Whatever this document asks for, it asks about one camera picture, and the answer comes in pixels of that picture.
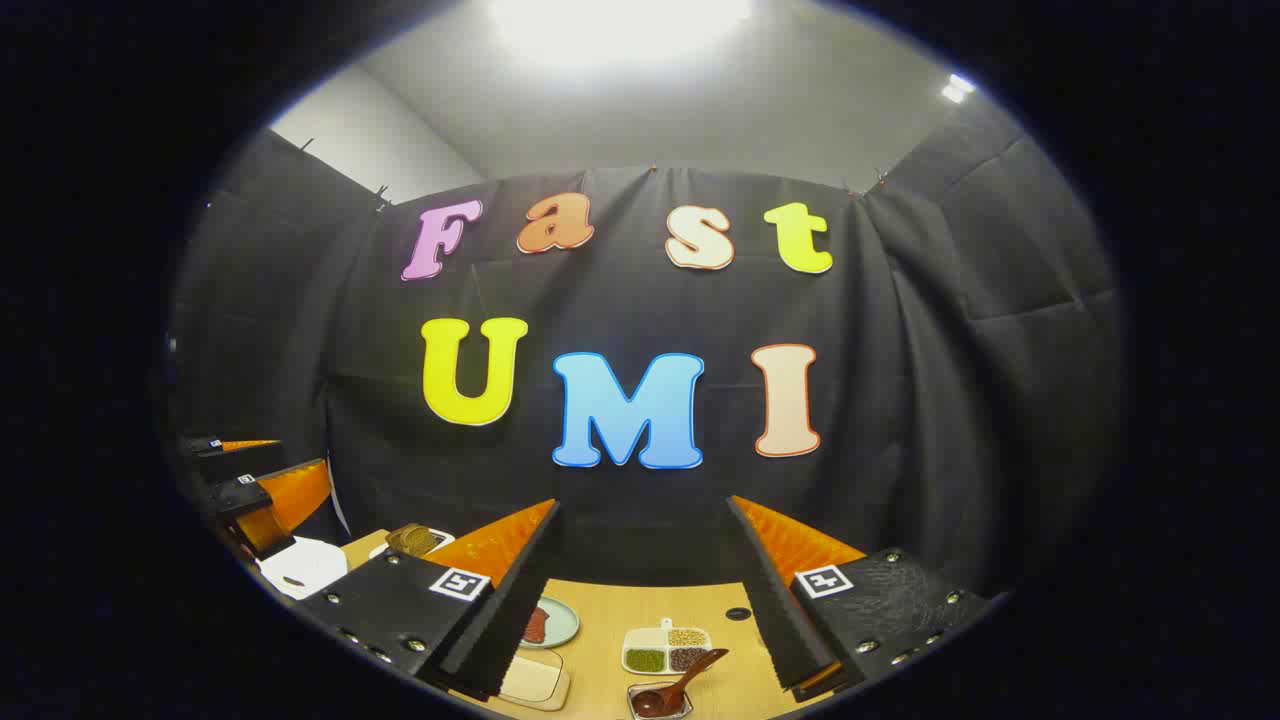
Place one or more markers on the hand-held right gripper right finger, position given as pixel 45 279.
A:
pixel 785 610

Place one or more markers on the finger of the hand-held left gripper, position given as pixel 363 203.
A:
pixel 245 444
pixel 290 495

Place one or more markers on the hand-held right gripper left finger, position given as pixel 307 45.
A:
pixel 500 610

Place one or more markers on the white rice cooker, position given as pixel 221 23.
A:
pixel 305 568

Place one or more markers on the brown wooden spoon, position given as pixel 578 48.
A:
pixel 685 680

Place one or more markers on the white rice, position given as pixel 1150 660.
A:
pixel 645 637

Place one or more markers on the clear chopstick holder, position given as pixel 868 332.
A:
pixel 680 710

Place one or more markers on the red meat slice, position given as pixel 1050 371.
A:
pixel 536 626

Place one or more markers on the pale green plate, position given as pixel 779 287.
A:
pixel 562 620

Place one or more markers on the beige rectangular board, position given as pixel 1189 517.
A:
pixel 535 680

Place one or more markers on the white toaster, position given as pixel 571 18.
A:
pixel 443 541

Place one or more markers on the yellow soybeans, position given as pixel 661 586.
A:
pixel 688 637

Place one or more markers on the dark red beans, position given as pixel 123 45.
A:
pixel 687 658

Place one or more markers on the brown bread slice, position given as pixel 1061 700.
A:
pixel 413 540

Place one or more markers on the white divided dish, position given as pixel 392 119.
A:
pixel 665 648

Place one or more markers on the green mung beans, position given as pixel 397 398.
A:
pixel 645 660

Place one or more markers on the black backdrop cloth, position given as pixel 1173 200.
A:
pixel 640 300

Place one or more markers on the small ceiling light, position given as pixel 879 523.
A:
pixel 957 88

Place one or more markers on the large ceiling light panel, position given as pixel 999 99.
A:
pixel 620 25

